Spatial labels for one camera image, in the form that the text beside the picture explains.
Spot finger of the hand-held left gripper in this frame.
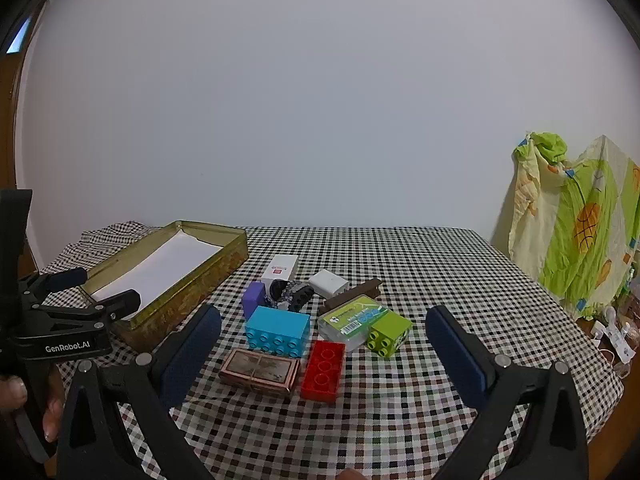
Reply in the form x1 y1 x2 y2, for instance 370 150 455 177
19 267 89 306
30 288 142 333

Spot white paper liner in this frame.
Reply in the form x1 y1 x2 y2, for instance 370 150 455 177
92 230 223 313

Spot checkered tablecloth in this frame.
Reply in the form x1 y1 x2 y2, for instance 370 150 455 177
37 221 626 480

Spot clear box green label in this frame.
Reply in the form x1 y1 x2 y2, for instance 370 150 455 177
318 296 396 352

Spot grey patterned cloth roll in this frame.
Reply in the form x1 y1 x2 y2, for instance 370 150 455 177
267 280 315 313

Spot cyan toy brick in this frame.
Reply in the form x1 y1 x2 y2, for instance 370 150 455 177
244 306 311 359

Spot copper pink case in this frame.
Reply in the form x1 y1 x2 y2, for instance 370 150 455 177
219 348 301 398

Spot green toy brick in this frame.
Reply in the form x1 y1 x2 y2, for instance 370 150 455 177
366 312 413 359

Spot purple block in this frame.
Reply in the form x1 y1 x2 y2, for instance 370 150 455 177
241 281 267 321

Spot gold tin box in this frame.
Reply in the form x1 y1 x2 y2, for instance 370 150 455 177
80 220 250 351

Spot person's left hand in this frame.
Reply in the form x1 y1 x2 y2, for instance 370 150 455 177
0 370 66 443

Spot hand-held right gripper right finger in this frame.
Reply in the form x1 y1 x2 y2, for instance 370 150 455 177
425 305 591 480

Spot brown block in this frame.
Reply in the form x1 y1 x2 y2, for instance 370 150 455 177
320 278 382 317

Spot white box red label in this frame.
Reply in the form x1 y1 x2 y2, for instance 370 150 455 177
260 254 300 283

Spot white charger plug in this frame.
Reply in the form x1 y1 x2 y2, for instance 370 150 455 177
308 269 351 298

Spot yellow green printed cloth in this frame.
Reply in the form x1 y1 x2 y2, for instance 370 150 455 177
509 131 640 321

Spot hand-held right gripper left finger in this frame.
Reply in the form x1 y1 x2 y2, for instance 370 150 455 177
56 304 222 480

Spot red toy brick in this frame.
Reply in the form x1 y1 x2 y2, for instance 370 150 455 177
300 340 347 402

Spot white plastic object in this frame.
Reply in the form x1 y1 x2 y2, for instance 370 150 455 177
592 307 632 361

